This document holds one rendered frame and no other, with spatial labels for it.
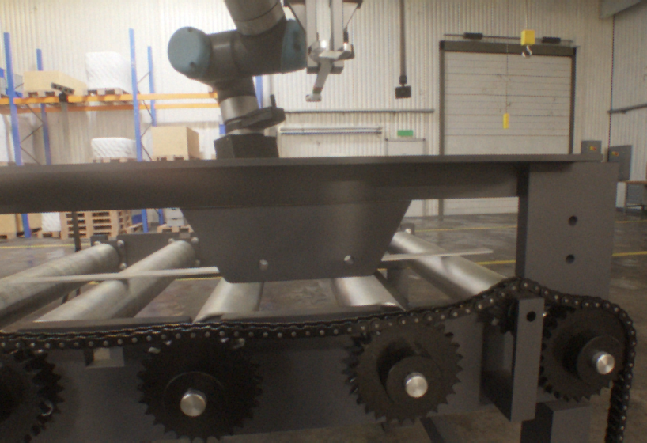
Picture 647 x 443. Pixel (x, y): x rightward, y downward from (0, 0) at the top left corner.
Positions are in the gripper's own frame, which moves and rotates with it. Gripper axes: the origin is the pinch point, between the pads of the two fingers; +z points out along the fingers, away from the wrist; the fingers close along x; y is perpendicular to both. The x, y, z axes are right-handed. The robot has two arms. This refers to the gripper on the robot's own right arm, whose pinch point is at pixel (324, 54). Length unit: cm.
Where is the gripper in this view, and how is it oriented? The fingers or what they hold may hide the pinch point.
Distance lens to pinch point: 45.4
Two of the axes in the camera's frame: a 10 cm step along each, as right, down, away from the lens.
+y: 1.0, 1.2, -9.9
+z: 0.3, 9.9, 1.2
